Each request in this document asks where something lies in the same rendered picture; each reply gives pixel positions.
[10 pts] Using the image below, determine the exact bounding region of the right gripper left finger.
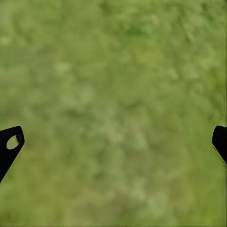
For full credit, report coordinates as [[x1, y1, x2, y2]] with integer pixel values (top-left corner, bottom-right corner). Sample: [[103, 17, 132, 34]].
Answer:
[[0, 126, 25, 183]]

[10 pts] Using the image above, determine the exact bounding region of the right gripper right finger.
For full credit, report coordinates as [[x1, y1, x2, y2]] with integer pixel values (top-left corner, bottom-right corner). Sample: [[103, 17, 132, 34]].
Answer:
[[212, 126, 227, 164]]

